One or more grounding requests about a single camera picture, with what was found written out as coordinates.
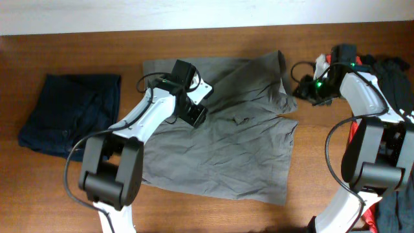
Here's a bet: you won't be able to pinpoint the black garment with white print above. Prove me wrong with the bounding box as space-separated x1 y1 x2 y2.
360 54 414 233

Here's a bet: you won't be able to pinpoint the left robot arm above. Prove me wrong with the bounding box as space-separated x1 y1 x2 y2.
78 60 213 232

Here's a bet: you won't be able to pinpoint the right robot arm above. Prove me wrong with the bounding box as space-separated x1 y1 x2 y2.
293 43 413 232

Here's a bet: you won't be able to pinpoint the dark navy folded garment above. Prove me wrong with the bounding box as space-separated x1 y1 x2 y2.
17 74 121 159

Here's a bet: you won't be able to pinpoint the grey shorts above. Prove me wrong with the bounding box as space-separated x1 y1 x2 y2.
143 50 298 205

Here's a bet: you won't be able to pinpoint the red garment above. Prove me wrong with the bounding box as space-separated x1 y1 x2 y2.
326 55 378 233

